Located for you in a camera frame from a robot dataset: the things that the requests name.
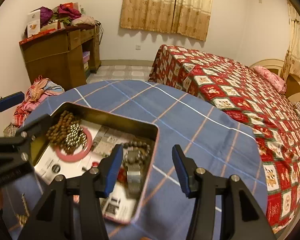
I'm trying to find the dark cable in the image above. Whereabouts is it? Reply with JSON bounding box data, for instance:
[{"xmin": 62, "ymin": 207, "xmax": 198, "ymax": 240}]
[{"xmin": 96, "ymin": 21, "xmax": 104, "ymax": 43}]

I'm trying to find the cream wooden headboard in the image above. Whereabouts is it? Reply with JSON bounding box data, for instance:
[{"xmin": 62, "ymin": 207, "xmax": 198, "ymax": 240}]
[{"xmin": 250, "ymin": 59, "xmax": 300, "ymax": 111}]

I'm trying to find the rectangular metal tin box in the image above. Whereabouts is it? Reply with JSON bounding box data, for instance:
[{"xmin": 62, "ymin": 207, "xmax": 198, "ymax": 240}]
[{"xmin": 32, "ymin": 102, "xmax": 160, "ymax": 225}]

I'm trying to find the brown wooden bead bracelet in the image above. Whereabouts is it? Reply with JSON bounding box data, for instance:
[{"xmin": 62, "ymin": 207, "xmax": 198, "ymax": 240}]
[{"xmin": 45, "ymin": 110, "xmax": 83, "ymax": 153}]

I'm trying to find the dark bead bracelet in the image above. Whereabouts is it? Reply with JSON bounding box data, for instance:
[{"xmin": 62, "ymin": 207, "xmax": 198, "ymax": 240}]
[{"xmin": 121, "ymin": 140, "xmax": 152, "ymax": 171}]

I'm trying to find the brown wooden cabinet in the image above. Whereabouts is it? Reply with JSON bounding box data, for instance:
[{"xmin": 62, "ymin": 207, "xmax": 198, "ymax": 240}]
[{"xmin": 19, "ymin": 26, "xmax": 102, "ymax": 92}]

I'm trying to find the silver wristwatch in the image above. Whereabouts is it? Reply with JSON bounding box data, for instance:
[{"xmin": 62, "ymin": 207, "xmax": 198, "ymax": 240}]
[{"xmin": 126, "ymin": 149, "xmax": 143, "ymax": 196}]

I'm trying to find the flat red box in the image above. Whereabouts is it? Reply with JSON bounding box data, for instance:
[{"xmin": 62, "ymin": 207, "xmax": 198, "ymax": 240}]
[{"xmin": 19, "ymin": 27, "xmax": 65, "ymax": 46}]

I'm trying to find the cream small box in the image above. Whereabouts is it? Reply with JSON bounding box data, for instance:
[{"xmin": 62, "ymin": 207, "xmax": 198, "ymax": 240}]
[{"xmin": 41, "ymin": 21, "xmax": 65, "ymax": 32}]

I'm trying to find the round table with blue cloth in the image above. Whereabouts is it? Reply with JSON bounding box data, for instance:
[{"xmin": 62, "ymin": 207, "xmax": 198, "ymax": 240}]
[{"xmin": 0, "ymin": 79, "xmax": 269, "ymax": 240}]

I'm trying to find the bed with red patterned bedspread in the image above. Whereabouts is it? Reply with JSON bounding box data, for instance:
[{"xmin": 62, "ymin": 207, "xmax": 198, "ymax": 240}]
[{"xmin": 149, "ymin": 44, "xmax": 300, "ymax": 235}]

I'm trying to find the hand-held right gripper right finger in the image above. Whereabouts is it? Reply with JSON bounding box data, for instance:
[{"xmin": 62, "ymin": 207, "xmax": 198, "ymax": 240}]
[{"xmin": 172, "ymin": 144, "xmax": 277, "ymax": 240}]

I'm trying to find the pink bangle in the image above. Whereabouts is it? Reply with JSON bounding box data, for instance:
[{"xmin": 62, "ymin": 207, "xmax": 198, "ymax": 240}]
[{"xmin": 54, "ymin": 127, "xmax": 94, "ymax": 164}]

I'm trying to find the gold chain necklace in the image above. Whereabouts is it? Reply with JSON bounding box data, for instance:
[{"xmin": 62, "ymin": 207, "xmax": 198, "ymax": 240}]
[{"xmin": 15, "ymin": 192, "xmax": 31, "ymax": 227}]

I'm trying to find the pile of clothes on cabinet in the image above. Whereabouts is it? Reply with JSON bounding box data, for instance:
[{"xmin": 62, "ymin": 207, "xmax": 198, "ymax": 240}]
[{"xmin": 40, "ymin": 4, "xmax": 96, "ymax": 28}]

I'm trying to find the pink floral pillow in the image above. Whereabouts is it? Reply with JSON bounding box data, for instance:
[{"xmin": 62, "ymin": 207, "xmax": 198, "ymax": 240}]
[{"xmin": 252, "ymin": 65, "xmax": 287, "ymax": 94}]

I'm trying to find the wide beige patterned curtain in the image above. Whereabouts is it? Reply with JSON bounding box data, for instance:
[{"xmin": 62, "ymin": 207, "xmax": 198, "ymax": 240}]
[{"xmin": 120, "ymin": 0, "xmax": 214, "ymax": 42}]

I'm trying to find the narrow beige patterned curtain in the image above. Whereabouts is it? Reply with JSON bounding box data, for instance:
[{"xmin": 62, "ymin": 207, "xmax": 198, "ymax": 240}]
[{"xmin": 282, "ymin": 0, "xmax": 300, "ymax": 85}]

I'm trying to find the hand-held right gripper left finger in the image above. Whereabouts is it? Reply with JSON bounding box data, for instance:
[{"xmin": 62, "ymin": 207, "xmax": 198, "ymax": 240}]
[{"xmin": 15, "ymin": 144, "xmax": 124, "ymax": 240}]

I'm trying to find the printed photo brochure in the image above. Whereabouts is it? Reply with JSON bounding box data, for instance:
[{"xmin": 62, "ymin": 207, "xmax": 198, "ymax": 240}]
[{"xmin": 35, "ymin": 124, "xmax": 120, "ymax": 183}]

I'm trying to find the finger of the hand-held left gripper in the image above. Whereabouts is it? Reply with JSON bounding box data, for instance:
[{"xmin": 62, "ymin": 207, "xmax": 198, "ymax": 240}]
[
  {"xmin": 0, "ymin": 92, "xmax": 25, "ymax": 120},
  {"xmin": 0, "ymin": 114, "xmax": 53, "ymax": 175}
]

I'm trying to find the white upright carton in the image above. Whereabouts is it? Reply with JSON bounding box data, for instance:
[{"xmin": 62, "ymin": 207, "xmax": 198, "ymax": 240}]
[{"xmin": 27, "ymin": 9, "xmax": 42, "ymax": 37}]

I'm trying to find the pile of pink and red clothes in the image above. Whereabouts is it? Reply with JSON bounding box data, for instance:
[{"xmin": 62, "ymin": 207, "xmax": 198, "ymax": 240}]
[{"xmin": 14, "ymin": 75, "xmax": 65, "ymax": 126}]

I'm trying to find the metallic pearl bead necklace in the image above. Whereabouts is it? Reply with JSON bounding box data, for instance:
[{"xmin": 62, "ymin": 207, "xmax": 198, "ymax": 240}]
[{"xmin": 64, "ymin": 122, "xmax": 89, "ymax": 155}]

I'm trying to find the white instruction sheet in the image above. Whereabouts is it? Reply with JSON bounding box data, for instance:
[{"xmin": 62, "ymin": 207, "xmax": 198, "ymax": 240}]
[{"xmin": 101, "ymin": 180, "xmax": 143, "ymax": 222}]

